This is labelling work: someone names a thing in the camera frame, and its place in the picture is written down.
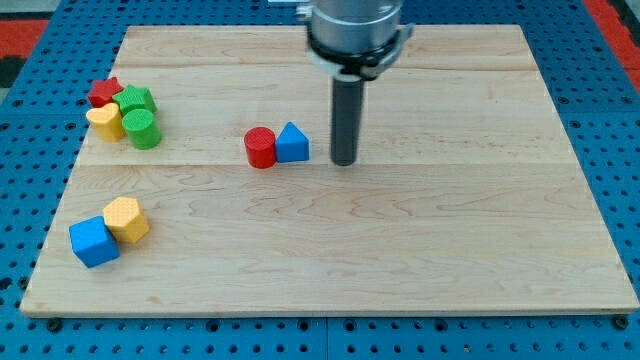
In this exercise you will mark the green cylinder block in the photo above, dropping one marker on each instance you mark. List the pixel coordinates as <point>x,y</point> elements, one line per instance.
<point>141,128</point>

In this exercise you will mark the green star block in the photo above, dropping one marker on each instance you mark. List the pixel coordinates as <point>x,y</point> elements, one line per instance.
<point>134,98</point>

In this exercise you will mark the red star block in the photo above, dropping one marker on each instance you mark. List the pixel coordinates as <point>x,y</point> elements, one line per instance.
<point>102,91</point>

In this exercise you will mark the blue triangle block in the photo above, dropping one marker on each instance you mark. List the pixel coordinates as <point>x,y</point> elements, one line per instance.
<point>292,145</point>

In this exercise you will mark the yellow hexagon block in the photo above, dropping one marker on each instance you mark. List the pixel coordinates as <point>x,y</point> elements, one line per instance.
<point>126,220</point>

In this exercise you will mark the blue cube block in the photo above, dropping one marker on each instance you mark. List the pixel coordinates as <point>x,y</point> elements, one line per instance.
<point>92,242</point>

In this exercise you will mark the yellow heart block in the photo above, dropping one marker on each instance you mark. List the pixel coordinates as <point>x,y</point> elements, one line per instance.
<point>107,122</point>

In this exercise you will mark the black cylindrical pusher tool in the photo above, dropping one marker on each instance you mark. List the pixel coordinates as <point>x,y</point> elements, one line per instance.
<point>346,115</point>

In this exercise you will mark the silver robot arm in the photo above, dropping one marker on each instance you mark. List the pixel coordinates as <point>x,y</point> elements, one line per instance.
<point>355,42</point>

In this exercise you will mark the wooden board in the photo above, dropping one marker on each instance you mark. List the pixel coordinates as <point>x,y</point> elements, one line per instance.
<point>466,199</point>

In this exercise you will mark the red cylinder block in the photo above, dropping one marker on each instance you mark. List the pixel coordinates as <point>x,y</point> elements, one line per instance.
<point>260,147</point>

